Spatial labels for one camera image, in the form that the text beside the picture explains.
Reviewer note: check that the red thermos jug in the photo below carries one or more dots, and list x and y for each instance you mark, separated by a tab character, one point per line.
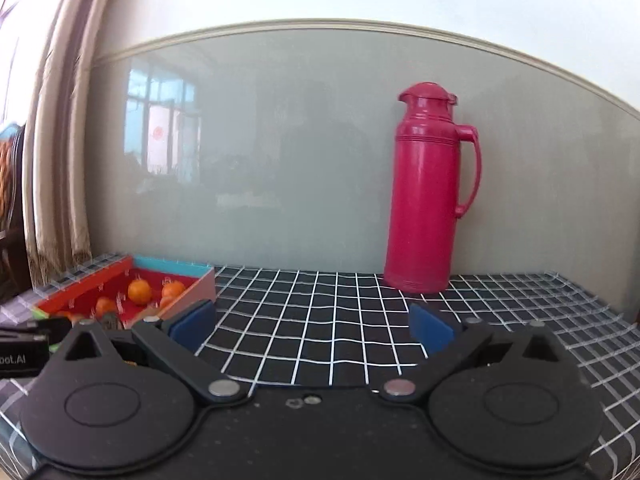
425	200

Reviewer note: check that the black white checked tablecloth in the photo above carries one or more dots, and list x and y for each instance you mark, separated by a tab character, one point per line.
325	320

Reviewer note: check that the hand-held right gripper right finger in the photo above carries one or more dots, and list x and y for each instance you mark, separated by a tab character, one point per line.
430	329

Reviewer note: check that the beige lace curtain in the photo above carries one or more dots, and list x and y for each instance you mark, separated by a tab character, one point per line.
60	135

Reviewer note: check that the colourful cardboard box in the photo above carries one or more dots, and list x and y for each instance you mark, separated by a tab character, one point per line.
195	290

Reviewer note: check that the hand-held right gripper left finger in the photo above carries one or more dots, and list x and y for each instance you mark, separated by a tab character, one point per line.
192	326

